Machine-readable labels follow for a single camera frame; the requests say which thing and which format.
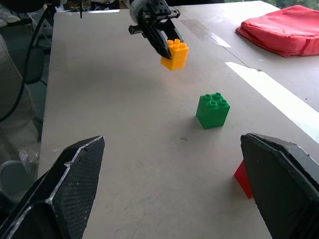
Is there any dark metal chair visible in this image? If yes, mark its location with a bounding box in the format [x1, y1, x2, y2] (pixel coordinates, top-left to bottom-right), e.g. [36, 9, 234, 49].
[23, 9, 54, 87]

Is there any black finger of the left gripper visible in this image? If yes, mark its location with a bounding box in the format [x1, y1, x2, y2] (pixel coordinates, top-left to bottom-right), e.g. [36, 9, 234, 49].
[161, 17, 185, 43]
[142, 21, 173, 60]

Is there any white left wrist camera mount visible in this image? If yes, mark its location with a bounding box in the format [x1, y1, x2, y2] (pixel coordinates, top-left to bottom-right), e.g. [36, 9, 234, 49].
[126, 0, 150, 25]

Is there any red folded cloth bag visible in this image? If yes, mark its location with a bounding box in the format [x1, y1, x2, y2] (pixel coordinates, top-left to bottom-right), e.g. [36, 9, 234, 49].
[235, 4, 319, 58]

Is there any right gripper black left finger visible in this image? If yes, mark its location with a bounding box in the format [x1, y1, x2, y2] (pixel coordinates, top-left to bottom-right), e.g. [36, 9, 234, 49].
[0, 135, 105, 239]

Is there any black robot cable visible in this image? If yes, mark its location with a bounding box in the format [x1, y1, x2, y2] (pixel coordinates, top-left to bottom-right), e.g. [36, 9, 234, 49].
[0, 0, 55, 123]

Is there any red toy brick cube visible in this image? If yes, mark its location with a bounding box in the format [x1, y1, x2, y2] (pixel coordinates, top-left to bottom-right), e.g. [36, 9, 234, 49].
[233, 159, 254, 200]

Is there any green toy brick cube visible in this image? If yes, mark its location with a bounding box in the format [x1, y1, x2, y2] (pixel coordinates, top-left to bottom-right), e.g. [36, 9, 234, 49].
[195, 92, 231, 130]

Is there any orange toy brick cube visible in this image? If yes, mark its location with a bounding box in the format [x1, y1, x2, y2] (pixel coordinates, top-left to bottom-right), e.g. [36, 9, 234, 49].
[160, 39, 190, 72]

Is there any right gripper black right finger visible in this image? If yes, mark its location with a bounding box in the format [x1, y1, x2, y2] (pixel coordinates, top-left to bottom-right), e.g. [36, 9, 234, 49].
[240, 133, 319, 239]

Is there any crumpled clear plastic bag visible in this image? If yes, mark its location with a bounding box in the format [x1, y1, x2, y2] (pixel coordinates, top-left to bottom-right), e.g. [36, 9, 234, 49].
[18, 143, 42, 174]

